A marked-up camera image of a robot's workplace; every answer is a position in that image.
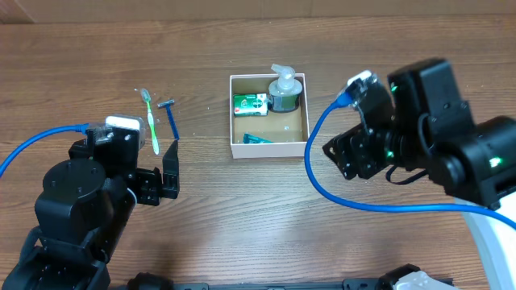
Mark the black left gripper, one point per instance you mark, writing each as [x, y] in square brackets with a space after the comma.
[148, 180]

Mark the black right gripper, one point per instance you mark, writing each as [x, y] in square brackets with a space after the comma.
[355, 144]

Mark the blue disposable razor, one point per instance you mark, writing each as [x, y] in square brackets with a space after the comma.
[167, 106]

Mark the green toothbrush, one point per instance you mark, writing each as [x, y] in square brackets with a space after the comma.
[147, 99]

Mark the teal toothpaste tube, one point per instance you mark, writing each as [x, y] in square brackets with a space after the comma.
[249, 139]

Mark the clear soap pump bottle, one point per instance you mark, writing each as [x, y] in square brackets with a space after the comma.
[285, 90]

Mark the green soap bar packet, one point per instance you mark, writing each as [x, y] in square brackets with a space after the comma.
[254, 104]

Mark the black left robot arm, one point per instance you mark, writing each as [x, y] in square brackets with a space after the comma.
[84, 208]

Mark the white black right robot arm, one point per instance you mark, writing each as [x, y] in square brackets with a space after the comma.
[418, 121]

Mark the pink open box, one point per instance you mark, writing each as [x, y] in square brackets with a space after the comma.
[287, 131]

